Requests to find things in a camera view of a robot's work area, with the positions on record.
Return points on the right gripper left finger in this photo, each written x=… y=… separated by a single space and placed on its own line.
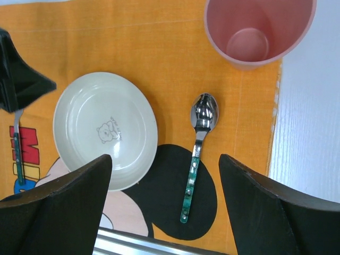
x=61 y=216

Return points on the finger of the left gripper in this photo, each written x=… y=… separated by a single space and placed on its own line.
x=21 y=85

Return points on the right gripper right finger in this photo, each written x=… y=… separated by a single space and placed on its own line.
x=268 y=217

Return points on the fork with teal handle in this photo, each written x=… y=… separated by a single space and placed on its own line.
x=17 y=146

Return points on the cream round plate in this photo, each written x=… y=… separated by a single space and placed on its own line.
x=104 y=113

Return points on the spoon with teal handle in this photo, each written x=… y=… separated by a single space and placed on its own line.
x=204 y=117

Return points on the orange Mickey Mouse placemat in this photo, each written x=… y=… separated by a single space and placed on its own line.
x=162 y=48

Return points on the pink plastic cup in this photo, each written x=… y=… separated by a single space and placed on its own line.
x=253 y=33

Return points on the aluminium mounting rail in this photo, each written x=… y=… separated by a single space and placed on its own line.
x=110 y=241

